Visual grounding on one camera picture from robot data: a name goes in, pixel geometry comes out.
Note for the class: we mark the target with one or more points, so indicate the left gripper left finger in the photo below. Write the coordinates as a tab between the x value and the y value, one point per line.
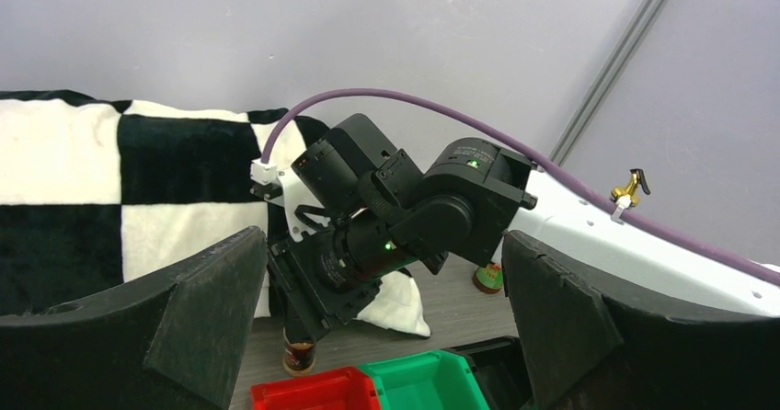
171	339

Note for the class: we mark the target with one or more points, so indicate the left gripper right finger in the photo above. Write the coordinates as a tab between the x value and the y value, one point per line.
591	340

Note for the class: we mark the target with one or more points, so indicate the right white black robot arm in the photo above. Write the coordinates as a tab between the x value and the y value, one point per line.
359	210

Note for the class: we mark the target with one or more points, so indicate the brown sauce glass bottle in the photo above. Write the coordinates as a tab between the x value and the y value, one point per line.
629	194

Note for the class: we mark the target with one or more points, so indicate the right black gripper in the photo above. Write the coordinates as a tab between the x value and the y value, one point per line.
317	297

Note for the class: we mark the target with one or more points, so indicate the yellow cap chili sauce bottle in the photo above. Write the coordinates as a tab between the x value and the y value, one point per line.
489	279

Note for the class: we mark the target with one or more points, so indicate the red label spice jar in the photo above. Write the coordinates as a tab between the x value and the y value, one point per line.
299	347

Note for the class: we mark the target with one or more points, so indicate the green plastic bin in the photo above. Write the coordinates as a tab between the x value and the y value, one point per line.
430	380

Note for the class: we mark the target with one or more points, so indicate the black white checkered cloth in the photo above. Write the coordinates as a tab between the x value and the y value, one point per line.
97	192

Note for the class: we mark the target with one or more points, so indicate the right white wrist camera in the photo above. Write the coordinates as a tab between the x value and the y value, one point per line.
303	212

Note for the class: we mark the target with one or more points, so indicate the red plastic bin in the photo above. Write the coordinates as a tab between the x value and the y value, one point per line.
340	389

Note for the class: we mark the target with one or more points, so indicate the black plastic bin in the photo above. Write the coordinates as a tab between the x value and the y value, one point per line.
499	368

